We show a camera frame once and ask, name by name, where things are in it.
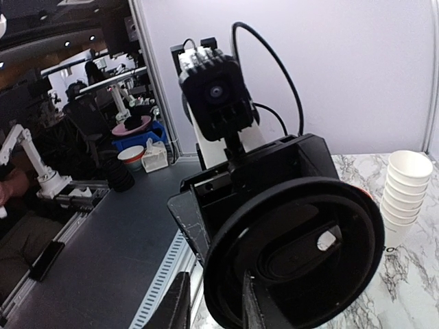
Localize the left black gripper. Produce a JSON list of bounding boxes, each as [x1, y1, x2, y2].
[[167, 134, 338, 264]]

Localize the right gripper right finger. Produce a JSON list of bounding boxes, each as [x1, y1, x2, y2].
[[242, 272, 285, 328]]

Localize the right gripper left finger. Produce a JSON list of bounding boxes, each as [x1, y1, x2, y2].
[[143, 271, 191, 329]]

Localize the stack of white paper cups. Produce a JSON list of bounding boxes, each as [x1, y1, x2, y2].
[[380, 150, 434, 254]]

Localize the front aluminium rail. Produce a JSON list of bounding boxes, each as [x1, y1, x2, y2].
[[130, 231, 204, 328]]

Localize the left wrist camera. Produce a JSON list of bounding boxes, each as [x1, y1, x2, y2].
[[178, 47, 253, 141]]

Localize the left aluminium frame post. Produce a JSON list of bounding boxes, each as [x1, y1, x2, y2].
[[128, 0, 180, 165]]

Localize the aluminium frame post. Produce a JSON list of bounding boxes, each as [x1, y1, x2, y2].
[[128, 0, 180, 165], [423, 0, 438, 156]]

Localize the right aluminium frame post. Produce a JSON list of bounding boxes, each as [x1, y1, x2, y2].
[[423, 0, 438, 156]]

